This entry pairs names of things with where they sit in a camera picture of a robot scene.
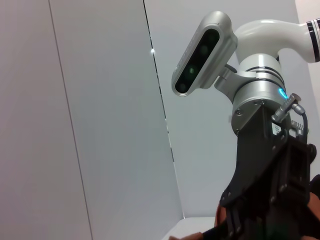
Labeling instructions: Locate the right arm grey connector cable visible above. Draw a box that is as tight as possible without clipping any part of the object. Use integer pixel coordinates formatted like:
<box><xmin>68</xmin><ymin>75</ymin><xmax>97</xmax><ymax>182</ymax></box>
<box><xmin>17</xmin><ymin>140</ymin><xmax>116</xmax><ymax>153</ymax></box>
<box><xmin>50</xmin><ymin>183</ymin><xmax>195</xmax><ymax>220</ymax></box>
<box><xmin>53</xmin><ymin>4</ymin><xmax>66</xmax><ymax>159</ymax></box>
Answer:
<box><xmin>271</xmin><ymin>92</ymin><xmax>310</xmax><ymax>141</ymax></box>

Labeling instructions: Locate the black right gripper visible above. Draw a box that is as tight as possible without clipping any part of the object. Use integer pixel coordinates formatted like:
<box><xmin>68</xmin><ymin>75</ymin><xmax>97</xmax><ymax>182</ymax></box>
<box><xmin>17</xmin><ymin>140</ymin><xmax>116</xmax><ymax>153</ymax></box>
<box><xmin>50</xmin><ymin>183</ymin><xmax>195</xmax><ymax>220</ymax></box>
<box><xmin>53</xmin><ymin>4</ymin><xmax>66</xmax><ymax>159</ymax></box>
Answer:
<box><xmin>219</xmin><ymin>105</ymin><xmax>320</xmax><ymax>240</ymax></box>

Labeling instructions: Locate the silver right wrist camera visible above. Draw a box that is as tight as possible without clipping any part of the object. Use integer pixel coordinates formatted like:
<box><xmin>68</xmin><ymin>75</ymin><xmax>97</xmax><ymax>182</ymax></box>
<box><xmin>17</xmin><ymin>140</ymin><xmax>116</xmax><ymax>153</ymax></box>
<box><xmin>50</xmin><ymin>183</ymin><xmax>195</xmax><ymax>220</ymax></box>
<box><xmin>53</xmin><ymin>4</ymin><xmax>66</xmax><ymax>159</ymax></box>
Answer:
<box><xmin>171</xmin><ymin>11</ymin><xmax>238</xmax><ymax>97</ymax></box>

